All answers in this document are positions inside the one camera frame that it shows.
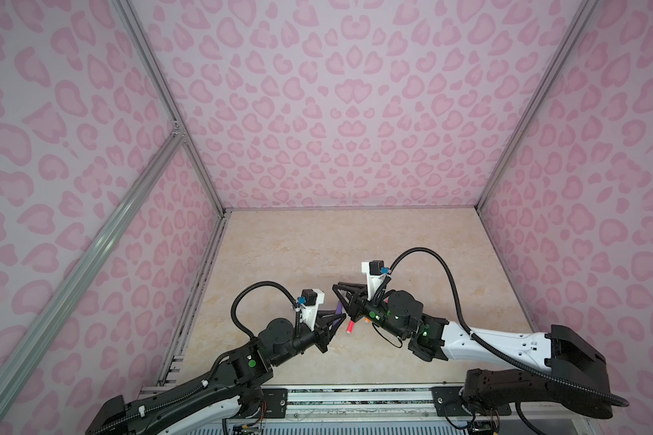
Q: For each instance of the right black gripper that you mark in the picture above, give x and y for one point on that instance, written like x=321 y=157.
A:
x=356 y=302

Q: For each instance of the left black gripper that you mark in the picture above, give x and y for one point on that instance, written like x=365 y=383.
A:
x=321 y=330

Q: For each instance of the purple marker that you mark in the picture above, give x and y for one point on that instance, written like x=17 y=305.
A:
x=338 y=319

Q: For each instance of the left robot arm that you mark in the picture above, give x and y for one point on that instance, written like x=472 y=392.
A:
x=231 y=388

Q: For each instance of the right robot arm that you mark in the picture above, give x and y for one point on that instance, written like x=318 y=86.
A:
x=558 y=366

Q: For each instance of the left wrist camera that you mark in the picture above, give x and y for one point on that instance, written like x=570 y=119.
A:
x=310 y=301

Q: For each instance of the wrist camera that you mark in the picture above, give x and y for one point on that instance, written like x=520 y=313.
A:
x=310 y=301
x=376 y=274

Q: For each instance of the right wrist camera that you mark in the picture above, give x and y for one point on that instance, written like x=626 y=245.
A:
x=376 y=274

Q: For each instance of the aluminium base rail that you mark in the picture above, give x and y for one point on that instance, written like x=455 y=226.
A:
x=392 y=409

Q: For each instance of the left corner aluminium post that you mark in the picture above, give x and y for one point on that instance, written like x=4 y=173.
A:
x=142 y=45

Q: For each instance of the corner aluminium post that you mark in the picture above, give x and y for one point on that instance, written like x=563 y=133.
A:
x=579 y=25
x=142 y=45

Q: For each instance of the diagonal aluminium frame bar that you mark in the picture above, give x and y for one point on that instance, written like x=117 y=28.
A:
x=31 y=349

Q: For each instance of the right corner aluminium post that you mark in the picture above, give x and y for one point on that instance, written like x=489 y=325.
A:
x=579 y=25

